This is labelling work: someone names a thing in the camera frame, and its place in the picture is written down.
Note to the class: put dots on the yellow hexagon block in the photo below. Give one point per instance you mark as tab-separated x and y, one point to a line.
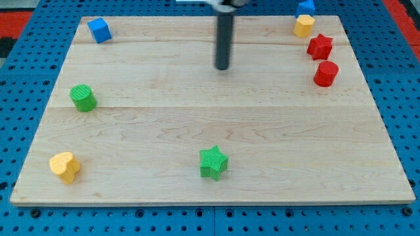
303	25

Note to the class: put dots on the yellow heart block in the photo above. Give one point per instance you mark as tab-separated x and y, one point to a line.
65	166

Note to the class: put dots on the blue triangle block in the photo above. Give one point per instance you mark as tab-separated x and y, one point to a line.
307	7

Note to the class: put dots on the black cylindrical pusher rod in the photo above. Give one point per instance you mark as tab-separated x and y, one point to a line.
225	25

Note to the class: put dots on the red cylinder block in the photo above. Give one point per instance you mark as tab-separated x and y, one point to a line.
326	73

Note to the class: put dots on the blue cube block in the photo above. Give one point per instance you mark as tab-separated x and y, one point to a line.
99	30

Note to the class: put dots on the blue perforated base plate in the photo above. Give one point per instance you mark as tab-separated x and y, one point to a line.
385	39

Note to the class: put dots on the wooden board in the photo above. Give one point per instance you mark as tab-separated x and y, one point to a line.
160	101

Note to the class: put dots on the grey rod mount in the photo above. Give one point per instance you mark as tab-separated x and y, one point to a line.
227	3

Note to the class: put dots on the green star block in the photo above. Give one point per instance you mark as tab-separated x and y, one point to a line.
212	163

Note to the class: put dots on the red star block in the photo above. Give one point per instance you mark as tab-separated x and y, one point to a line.
320	47

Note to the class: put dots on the green cylinder block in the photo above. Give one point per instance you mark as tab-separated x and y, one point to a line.
83	98

